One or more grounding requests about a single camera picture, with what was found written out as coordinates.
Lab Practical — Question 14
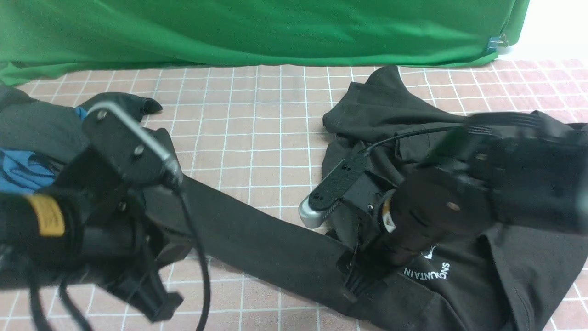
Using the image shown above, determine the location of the dark gray long-sleeved shirt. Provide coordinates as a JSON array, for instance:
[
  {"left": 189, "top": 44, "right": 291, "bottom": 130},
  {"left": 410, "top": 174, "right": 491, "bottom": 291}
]
[{"left": 183, "top": 66, "right": 587, "bottom": 331}]

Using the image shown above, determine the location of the blue binder clip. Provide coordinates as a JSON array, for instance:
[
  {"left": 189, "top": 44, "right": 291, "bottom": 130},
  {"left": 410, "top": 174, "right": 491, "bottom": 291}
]
[{"left": 486, "top": 34, "right": 509, "bottom": 53}]

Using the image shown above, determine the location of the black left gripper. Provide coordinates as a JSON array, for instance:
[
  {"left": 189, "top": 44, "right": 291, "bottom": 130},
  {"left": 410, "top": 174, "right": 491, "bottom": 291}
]
[{"left": 55, "top": 144, "right": 192, "bottom": 323}]

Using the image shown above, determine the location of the black left camera cable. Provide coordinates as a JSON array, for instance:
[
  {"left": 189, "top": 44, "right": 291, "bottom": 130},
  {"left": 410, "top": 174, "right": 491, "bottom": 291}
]
[{"left": 28, "top": 184, "right": 212, "bottom": 331}]

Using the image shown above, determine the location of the black right camera cable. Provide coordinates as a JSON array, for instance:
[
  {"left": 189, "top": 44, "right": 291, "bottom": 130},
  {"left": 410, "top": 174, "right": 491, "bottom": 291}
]
[{"left": 363, "top": 125, "right": 464, "bottom": 154}]

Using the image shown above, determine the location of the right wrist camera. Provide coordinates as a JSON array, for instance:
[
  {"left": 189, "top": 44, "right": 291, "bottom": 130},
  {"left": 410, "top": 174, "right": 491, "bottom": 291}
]
[{"left": 298, "top": 149, "right": 374, "bottom": 229}]

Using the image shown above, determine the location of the blue shirt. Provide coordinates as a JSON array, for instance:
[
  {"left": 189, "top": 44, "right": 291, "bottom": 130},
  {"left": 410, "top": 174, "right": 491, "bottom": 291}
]
[{"left": 0, "top": 107, "right": 90, "bottom": 194}]

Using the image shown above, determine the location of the black camera cable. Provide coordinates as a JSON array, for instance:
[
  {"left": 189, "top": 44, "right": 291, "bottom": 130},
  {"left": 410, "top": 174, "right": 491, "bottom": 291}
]
[
  {"left": 28, "top": 184, "right": 212, "bottom": 331},
  {"left": 363, "top": 125, "right": 464, "bottom": 154}
]

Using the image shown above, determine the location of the green backdrop cloth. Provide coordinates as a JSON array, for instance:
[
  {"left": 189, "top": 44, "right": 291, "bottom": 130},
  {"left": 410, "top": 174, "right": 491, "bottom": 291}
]
[{"left": 0, "top": 0, "right": 529, "bottom": 86}]

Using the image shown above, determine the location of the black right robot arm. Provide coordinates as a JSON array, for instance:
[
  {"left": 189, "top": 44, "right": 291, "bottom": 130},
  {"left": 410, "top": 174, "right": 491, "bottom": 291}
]
[{"left": 332, "top": 112, "right": 587, "bottom": 303}]

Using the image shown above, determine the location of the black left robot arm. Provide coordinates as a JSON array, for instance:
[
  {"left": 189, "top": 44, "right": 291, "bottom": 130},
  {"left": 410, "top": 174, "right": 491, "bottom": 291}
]
[{"left": 1, "top": 102, "right": 193, "bottom": 329}]

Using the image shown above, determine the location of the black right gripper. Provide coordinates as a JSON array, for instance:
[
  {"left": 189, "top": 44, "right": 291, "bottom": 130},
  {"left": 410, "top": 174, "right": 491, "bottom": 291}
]
[{"left": 336, "top": 168, "right": 496, "bottom": 303}]

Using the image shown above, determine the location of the pink checkered tablecloth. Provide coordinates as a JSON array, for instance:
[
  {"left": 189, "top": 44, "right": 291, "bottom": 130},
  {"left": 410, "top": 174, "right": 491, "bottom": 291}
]
[{"left": 17, "top": 59, "right": 587, "bottom": 331}]

